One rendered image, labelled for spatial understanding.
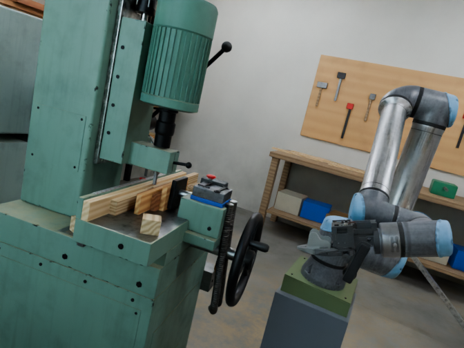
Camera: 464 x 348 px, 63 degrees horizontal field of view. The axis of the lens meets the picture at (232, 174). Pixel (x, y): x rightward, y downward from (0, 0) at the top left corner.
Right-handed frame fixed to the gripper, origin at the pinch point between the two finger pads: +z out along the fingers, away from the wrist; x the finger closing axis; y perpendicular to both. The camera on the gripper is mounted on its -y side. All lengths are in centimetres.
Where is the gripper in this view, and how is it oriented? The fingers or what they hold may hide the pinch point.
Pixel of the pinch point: (302, 250)
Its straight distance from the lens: 108.3
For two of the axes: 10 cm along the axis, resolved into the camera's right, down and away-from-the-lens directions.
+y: -1.1, -9.9, -0.9
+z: -9.6, 0.8, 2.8
